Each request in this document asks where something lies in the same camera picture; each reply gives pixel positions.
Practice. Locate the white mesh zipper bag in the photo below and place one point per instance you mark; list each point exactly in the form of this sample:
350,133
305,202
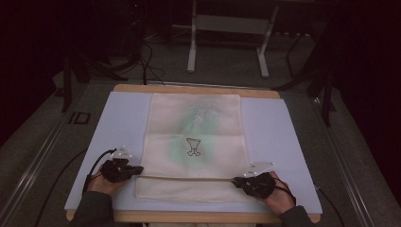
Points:
189,189

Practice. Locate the green garment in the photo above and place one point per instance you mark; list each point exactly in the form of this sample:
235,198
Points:
192,126

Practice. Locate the person's left hand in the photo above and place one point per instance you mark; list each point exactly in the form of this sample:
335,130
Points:
101,184

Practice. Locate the metal floor rail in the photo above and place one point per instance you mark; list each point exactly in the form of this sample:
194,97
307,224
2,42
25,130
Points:
201,84
346,176
31,170

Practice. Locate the white metal stand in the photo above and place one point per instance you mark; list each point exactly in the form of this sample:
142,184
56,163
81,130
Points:
231,24

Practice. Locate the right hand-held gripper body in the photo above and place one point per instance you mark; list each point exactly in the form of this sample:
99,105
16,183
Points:
260,186

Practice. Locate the black floor bracket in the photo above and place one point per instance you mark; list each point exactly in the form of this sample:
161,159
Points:
79,118

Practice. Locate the pale blue board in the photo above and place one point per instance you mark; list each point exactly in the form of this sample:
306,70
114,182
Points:
271,126

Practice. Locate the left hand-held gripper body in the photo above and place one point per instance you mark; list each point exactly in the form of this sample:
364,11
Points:
116,170

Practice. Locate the wooden table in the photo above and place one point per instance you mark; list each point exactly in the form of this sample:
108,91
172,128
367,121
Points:
189,217

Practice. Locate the person's right hand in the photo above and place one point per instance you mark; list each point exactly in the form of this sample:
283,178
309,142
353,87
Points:
279,197

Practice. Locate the black stand legs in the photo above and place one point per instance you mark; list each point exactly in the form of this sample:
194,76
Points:
94,67
326,91

